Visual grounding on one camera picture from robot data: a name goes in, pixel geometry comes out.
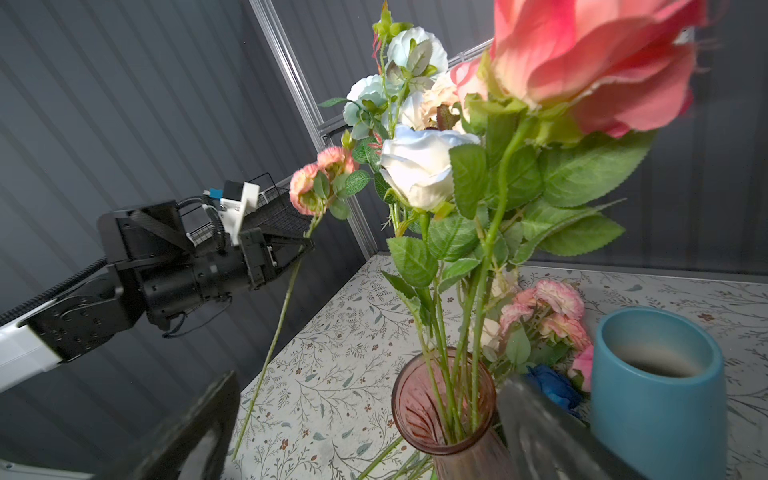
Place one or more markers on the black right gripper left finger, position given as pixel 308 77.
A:
pixel 193 444

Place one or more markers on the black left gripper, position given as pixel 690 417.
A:
pixel 154 234

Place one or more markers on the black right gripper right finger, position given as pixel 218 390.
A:
pixel 545 442

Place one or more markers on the pink bud spray stem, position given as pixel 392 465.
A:
pixel 314 190

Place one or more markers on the white single rose stem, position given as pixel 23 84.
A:
pixel 459 301

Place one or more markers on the white green rose spray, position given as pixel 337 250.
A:
pixel 407 58

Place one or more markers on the large pink rose stem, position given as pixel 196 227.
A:
pixel 567 101

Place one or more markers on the pink ribbed glass vase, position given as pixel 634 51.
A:
pixel 434 417

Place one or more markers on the teal ceramic vase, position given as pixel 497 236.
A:
pixel 658 396

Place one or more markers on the blue flower stem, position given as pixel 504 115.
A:
pixel 555 387

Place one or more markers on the small pink flower spray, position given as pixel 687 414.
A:
pixel 542 324

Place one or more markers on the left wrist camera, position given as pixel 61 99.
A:
pixel 228 207

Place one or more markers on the black wire basket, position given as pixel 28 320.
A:
pixel 274 213

